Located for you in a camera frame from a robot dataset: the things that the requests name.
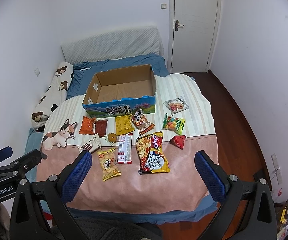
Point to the white power strip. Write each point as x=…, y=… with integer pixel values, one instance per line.
x=277, y=170

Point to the Sedaap instant noodle packet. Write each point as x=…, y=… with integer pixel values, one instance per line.
x=151, y=156

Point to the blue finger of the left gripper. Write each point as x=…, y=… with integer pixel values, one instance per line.
x=28, y=161
x=5, y=153

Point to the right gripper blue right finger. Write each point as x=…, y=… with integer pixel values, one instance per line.
x=213, y=176

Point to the Franzzi cookie packet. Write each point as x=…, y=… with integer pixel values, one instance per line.
x=91, y=145

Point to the yellow egg biscuit packet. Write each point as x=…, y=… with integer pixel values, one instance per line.
x=108, y=164

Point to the grey padded headboard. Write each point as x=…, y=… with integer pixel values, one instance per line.
x=114, y=44

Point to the dark red snack packet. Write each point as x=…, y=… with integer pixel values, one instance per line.
x=101, y=127

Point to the green gummy candy packet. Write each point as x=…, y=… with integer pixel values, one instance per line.
x=173, y=124

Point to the white door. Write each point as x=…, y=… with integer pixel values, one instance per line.
x=192, y=45

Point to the metal door handle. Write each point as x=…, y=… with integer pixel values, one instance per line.
x=177, y=25

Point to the white wall socket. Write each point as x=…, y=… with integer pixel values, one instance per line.
x=37, y=72

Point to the panda snack packet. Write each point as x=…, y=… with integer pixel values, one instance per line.
x=141, y=122

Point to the white cookie packet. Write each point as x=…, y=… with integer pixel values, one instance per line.
x=176, y=105

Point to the striped pink cat blanket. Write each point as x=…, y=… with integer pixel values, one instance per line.
x=180, y=189

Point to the braised egg packet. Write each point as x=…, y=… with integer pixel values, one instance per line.
x=111, y=138

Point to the orange snack packet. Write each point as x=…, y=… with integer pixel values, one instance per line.
x=87, y=126

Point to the yellow snack packet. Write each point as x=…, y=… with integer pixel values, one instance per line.
x=123, y=124

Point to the small red snack packet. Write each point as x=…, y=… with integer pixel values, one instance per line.
x=178, y=141

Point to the blue bed sheet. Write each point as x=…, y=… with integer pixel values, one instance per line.
x=83, y=72

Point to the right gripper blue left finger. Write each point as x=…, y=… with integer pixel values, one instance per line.
x=73, y=175

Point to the white wall switch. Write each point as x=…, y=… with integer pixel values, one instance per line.
x=163, y=6

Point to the red white sausage packet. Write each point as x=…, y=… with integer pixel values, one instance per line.
x=124, y=155

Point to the bear print pillow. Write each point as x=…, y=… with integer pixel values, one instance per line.
x=54, y=96

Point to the blue milk cardboard box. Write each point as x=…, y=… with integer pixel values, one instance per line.
x=121, y=91

